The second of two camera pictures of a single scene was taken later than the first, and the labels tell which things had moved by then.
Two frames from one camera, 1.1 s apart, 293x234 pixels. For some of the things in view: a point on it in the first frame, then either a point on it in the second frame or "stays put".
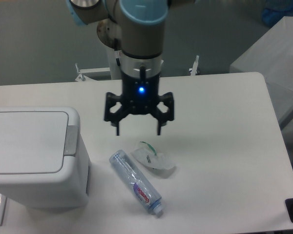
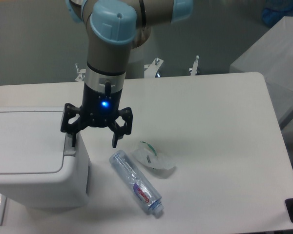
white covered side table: (278, 56) stays put
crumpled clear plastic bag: (146, 154) stays put
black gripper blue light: (140, 81) → (102, 97)
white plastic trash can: (38, 157) stays put
